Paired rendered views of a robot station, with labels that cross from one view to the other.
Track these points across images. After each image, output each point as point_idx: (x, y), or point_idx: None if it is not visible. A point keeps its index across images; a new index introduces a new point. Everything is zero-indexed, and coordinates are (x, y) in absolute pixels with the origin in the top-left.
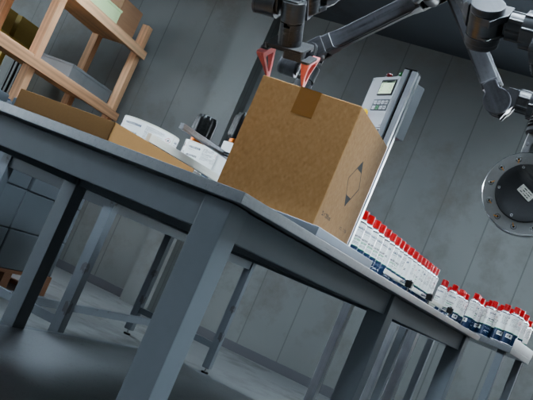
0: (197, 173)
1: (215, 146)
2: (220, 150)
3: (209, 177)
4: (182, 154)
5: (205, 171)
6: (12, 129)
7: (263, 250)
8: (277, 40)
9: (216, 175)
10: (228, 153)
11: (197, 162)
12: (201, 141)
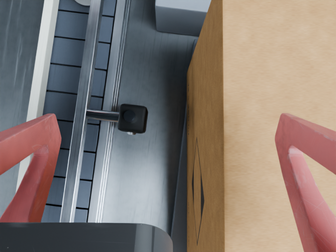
0: (101, 186)
1: (80, 156)
2: (84, 129)
3: (53, 39)
4: (32, 156)
5: (47, 62)
6: None
7: None
8: None
9: (52, 14)
10: (98, 119)
11: (39, 98)
12: (75, 209)
